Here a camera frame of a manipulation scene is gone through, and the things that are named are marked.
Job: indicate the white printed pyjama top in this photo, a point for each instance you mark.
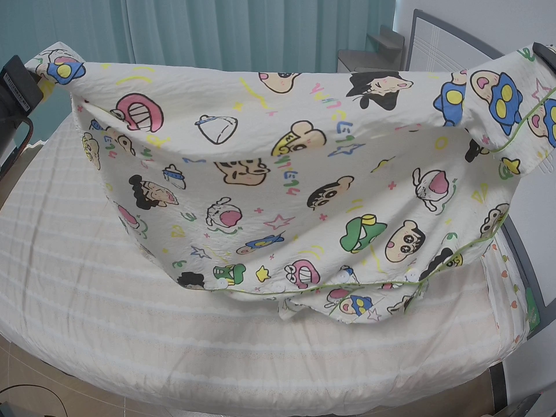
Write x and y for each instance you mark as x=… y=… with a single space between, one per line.
x=260 y=167

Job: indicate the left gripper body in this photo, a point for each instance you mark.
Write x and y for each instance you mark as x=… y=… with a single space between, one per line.
x=17 y=89

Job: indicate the bed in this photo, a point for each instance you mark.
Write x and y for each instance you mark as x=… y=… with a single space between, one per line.
x=108 y=298

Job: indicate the blue-green curtain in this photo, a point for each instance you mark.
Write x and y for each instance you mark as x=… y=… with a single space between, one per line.
x=217 y=15

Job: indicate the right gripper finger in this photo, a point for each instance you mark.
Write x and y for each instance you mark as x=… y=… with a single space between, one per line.
x=547 y=54

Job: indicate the grey bedside table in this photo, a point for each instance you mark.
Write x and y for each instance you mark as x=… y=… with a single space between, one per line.
x=373 y=54

